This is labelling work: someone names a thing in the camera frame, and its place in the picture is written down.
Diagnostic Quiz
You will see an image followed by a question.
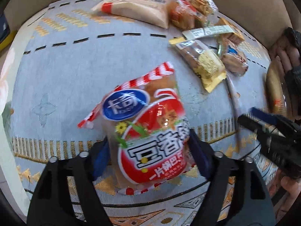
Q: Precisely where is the yellow nut snack packet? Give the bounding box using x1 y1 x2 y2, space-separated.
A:
169 37 227 93

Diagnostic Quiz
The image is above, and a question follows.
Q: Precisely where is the red rice crust snack bag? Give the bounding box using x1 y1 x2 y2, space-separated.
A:
78 61 194 195

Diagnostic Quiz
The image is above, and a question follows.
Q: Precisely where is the white mouthwash stick sachet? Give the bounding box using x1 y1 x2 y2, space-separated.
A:
182 26 232 40

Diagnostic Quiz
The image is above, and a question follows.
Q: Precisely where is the orange boxed snack packet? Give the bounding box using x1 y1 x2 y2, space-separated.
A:
216 17 244 45

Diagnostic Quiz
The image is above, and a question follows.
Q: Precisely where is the right hand in black glove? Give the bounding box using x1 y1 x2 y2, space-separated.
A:
269 27 300 96

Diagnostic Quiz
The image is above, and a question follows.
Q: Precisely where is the woven golden basket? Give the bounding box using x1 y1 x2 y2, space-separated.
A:
266 61 293 120

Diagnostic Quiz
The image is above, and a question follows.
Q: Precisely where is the blue white snack packet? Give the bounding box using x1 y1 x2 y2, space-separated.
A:
217 38 249 76

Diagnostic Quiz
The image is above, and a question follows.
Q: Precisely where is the red clear cracker packet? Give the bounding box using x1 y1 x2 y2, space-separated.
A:
166 0 197 30

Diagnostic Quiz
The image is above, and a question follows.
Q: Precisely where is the clear green biscuit packet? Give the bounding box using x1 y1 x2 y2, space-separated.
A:
188 0 218 16

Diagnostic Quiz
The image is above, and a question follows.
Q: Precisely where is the large beige snack package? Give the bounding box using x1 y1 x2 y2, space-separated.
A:
92 0 169 29

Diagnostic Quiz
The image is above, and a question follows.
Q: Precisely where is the dark blue yellow bag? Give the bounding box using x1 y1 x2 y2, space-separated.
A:
0 12 10 43

